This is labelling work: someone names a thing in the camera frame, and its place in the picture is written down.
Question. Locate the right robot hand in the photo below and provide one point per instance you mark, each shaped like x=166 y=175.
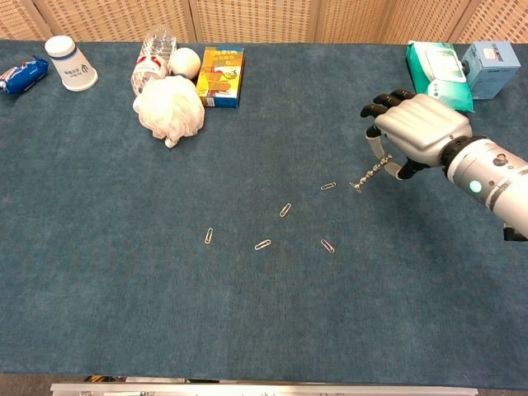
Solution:
x=420 y=123

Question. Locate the metal bead chain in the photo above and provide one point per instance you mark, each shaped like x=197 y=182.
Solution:
x=374 y=169

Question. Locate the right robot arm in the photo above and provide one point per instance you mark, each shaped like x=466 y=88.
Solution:
x=495 y=173

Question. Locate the green wet wipes pack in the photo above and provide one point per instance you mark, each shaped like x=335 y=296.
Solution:
x=433 y=70

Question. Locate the light blue box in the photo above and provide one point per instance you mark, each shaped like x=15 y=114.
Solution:
x=491 y=68

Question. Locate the wicker folding screen panel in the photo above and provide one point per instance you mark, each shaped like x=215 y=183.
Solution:
x=387 y=18
x=16 y=16
x=499 y=20
x=115 y=18
x=255 y=18

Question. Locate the yellow cardboard box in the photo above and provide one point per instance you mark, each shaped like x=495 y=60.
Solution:
x=220 y=78

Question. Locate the white ball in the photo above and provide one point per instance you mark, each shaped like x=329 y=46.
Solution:
x=185 y=62

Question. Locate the white mesh bath sponge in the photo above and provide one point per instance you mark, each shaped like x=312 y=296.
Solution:
x=169 y=107

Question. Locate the clear plastic water bottle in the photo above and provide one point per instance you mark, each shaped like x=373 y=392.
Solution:
x=150 y=62

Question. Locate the teal table cloth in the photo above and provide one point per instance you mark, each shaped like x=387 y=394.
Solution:
x=165 y=288

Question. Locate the white paper cup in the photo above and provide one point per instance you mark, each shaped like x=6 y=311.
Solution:
x=72 y=66

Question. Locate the blue snack packet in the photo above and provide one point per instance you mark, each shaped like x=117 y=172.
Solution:
x=22 y=73

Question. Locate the aluminium rail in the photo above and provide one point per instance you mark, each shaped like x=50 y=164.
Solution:
x=264 y=390

